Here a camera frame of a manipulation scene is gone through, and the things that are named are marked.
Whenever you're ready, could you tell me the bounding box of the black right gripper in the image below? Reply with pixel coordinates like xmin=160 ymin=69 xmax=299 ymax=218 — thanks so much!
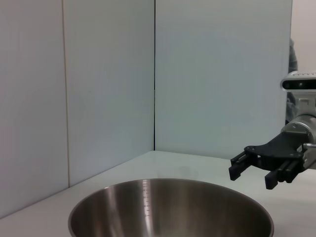
xmin=228 ymin=131 xmax=312 ymax=191

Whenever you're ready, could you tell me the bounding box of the stainless steel mixing bowl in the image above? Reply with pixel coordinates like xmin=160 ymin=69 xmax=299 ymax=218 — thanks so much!
xmin=68 ymin=178 xmax=275 ymax=237

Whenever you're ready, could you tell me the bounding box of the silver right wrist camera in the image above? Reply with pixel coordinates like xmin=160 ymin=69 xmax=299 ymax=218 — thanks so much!
xmin=280 ymin=71 xmax=316 ymax=117

